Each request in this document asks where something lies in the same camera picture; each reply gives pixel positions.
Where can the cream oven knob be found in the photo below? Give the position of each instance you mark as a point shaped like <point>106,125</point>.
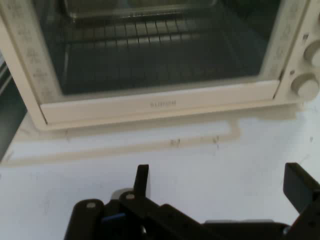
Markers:
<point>305,87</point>
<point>313,53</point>

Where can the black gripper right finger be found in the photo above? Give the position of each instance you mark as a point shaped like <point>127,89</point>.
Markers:
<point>298,185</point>

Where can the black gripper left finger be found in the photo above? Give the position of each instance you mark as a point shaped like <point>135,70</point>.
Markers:
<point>141,180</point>

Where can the cream white toaster oven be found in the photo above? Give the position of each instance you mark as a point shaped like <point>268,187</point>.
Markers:
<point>287,50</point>

